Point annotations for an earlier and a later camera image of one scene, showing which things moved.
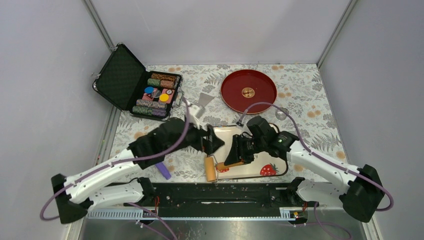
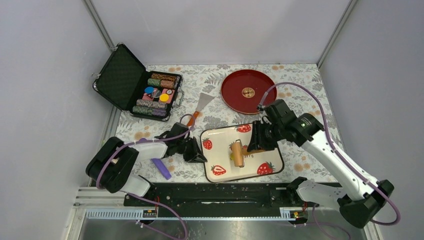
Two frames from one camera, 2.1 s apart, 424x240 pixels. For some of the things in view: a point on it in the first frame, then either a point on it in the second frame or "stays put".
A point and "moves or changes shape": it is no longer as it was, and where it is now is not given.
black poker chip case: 124,81 stays put
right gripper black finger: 248,158 -> 269,145
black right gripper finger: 215,142 -> 192,152
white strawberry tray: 263,166 stays put
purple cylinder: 162,168 stays put
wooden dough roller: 212,167 moves or changes shape
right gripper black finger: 235,155 -> 257,141
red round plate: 241,89 stays put
